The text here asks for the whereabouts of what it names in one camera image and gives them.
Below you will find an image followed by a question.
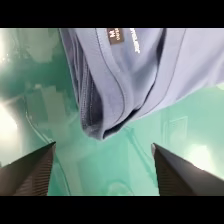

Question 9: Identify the light blue T-shirt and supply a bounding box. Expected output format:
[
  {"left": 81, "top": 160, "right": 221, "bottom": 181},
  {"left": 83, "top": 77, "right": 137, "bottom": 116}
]
[{"left": 58, "top": 28, "right": 224, "bottom": 141}]

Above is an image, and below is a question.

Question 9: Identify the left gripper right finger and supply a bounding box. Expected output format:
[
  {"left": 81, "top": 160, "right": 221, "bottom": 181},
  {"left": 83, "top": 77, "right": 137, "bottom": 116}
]
[{"left": 150, "top": 142, "right": 224, "bottom": 197}]

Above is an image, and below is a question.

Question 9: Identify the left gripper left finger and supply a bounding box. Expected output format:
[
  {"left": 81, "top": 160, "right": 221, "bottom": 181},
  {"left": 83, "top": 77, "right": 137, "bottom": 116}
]
[{"left": 0, "top": 141, "right": 57, "bottom": 197}]

